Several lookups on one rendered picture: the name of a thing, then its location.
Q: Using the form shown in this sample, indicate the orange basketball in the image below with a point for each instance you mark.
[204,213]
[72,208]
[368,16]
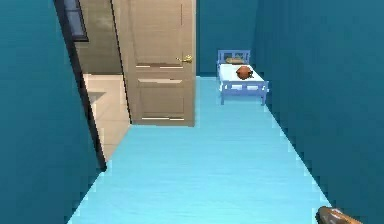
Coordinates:
[244,72]

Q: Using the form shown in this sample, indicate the tan wooden room door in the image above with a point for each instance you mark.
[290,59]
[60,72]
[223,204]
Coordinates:
[160,83]

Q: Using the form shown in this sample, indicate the blue framed bed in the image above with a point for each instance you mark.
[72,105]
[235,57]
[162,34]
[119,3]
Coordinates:
[242,86]

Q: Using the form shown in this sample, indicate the tan pillow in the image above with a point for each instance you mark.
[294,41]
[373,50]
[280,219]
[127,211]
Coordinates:
[234,60]

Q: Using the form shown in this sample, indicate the dark framed window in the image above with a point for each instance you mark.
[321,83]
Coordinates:
[76,20]

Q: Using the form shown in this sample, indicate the brown rounded object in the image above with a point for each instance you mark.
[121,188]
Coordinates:
[335,216]

